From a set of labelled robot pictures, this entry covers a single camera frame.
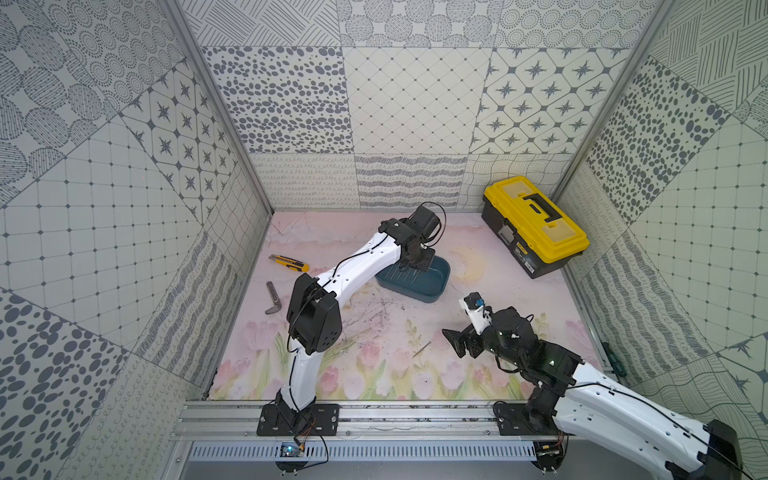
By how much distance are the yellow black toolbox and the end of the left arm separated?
386 millimetres

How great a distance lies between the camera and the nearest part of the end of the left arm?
2.04 feet

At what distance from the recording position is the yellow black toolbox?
3.02ft
